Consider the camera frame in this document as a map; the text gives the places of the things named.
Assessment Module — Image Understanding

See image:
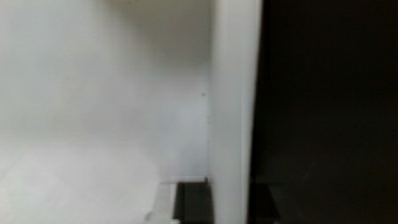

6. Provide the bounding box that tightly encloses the white square tabletop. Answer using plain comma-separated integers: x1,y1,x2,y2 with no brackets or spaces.
0,0,262,224

